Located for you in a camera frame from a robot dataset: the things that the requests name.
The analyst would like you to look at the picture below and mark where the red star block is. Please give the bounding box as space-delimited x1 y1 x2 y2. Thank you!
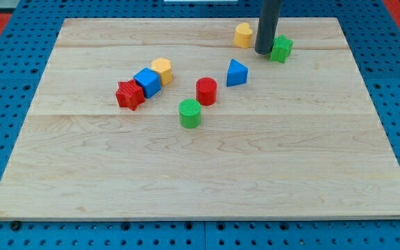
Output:
115 79 145 111

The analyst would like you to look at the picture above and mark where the yellow heart block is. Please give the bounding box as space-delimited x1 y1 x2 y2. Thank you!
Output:
234 22 253 49

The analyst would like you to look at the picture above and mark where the green star block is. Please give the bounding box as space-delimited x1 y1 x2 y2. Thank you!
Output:
269 35 294 63

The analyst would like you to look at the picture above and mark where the green cylinder block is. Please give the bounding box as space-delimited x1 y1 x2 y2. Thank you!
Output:
178 99 201 128

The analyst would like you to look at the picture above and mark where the red cylinder block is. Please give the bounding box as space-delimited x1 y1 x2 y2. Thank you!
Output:
196 77 217 106

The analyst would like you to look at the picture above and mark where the light wooden board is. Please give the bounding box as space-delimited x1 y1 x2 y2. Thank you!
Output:
0 17 400 222

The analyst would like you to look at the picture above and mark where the blue triangle block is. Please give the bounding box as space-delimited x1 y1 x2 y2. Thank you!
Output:
226 59 249 87

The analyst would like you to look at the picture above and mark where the blue cube block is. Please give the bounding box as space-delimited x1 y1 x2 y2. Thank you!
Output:
133 67 161 99

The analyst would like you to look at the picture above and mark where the yellow hexagon block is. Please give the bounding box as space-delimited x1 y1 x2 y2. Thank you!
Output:
151 58 173 85

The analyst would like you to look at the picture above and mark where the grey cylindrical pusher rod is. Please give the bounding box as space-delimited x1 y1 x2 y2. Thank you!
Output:
255 0 283 55

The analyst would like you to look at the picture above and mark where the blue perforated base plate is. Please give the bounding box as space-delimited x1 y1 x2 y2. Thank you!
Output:
0 1 400 249

